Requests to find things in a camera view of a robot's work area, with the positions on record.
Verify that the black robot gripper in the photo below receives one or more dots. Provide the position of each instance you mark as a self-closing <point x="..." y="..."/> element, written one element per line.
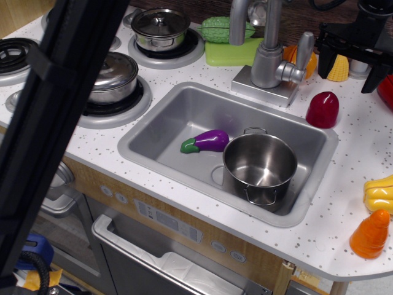
<point x="363" y="41"/>

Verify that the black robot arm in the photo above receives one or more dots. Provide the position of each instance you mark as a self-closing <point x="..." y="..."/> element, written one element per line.
<point x="376" y="12"/>

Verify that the red toy sweet potato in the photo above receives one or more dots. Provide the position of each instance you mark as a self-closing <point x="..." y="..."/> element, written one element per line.
<point x="323" y="110"/>

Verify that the grey toy sink basin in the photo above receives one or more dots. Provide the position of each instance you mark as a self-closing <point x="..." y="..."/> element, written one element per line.
<point x="190" y="109"/>

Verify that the open steel pot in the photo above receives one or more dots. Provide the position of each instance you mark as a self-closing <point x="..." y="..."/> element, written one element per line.
<point x="258" y="168"/>

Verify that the small lidded steel pot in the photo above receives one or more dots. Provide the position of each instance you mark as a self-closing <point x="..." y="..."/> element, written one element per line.
<point x="160" y="29"/>

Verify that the large lidded steel pot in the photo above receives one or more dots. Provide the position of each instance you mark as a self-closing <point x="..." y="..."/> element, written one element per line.
<point x="116" y="80"/>

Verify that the white salt shaker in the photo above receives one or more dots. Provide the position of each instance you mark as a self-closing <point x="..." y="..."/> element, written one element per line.
<point x="358" y="70"/>

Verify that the yellow toy corn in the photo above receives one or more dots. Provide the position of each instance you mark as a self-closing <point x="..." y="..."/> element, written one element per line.
<point x="340" y="70"/>

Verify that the red toy vegetable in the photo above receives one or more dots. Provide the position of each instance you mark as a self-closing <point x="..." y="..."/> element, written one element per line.
<point x="385" y="91"/>

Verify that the orange toy fruit slice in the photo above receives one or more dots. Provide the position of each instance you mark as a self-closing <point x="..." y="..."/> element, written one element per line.
<point x="290" y="55"/>

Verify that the silver toy faucet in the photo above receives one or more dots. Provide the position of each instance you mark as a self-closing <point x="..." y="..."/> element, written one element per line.
<point x="271" y="78"/>

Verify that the yellow toy bell pepper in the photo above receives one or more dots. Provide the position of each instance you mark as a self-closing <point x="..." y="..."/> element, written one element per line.
<point x="378" y="194"/>

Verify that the green plastic cutting board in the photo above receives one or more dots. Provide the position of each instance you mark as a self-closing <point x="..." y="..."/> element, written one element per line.
<point x="220" y="54"/>

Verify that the green toy bitter gourd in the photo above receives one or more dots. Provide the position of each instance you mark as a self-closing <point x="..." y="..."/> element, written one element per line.
<point x="224" y="30"/>

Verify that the purple toy eggplant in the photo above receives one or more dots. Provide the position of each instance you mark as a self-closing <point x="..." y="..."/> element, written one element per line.
<point x="213" y="140"/>

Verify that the back right stove burner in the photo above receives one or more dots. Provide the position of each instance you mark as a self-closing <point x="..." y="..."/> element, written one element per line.
<point x="187" y="53"/>

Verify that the orange toy carrot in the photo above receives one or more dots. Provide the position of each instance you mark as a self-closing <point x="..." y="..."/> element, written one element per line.
<point x="368" y="240"/>

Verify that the front right stove burner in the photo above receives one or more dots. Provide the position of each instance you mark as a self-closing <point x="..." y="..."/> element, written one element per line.
<point x="104" y="116"/>

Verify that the toy dishwasher door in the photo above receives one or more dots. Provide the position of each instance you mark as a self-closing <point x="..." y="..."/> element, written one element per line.
<point x="144" y="261"/>

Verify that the toy oven door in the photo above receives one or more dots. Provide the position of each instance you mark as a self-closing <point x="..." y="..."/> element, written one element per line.
<point x="64" y="220"/>

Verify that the black coil stove burner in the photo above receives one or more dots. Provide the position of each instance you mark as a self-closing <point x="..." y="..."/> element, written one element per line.
<point x="14" y="67"/>

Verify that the blue clamp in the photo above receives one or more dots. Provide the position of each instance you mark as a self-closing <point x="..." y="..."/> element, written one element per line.
<point x="38" y="244"/>

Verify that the black camera mount frame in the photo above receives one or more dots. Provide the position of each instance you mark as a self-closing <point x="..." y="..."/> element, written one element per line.
<point x="64" y="67"/>

